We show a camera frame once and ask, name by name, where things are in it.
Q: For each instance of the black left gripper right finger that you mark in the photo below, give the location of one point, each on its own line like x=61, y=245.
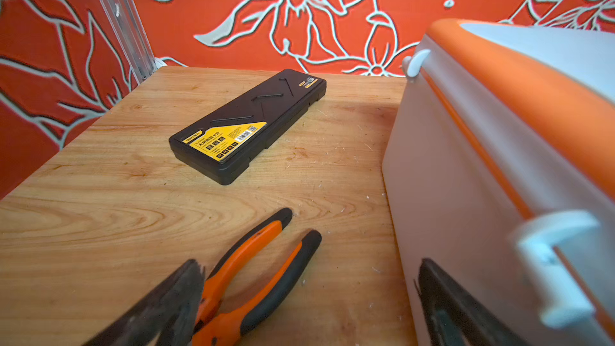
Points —
x=453, y=316

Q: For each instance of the aluminium frame post left rear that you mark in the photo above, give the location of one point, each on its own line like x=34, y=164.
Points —
x=129, y=30

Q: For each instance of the black tool case yellow label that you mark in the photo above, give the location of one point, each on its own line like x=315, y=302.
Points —
x=222, y=145

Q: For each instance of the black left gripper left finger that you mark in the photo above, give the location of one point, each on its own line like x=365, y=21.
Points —
x=167, y=314

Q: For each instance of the grey first aid box orange handle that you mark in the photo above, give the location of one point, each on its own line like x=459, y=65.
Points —
x=500, y=168

